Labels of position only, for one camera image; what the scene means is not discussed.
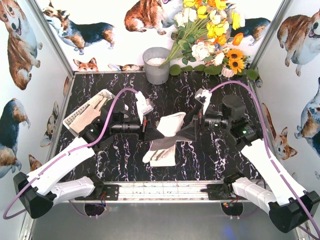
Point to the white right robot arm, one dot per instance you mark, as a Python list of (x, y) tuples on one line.
[(287, 203)]

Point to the white perforated storage basket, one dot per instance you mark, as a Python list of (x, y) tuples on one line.
[(69, 119)]

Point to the sunflower pot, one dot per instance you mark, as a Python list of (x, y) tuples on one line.
[(235, 62)]

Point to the aluminium front rail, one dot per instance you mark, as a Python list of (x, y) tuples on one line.
[(182, 191)]

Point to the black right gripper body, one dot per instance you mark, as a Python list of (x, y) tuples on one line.
[(197, 125)]

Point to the grey metal bucket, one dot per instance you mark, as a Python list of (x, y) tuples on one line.
[(156, 65)]

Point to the artificial flower bouquet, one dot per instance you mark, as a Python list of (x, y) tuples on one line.
[(203, 28)]

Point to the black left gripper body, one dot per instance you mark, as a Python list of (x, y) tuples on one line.
[(144, 129)]

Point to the white glove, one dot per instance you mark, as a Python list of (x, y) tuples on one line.
[(169, 125), (87, 115)]

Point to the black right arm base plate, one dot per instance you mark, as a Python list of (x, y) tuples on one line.
[(224, 190)]

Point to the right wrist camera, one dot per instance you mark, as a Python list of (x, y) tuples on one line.
[(204, 97)]

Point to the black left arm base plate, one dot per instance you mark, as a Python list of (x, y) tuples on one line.
[(109, 192)]

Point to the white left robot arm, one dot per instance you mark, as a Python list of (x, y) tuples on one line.
[(41, 189)]

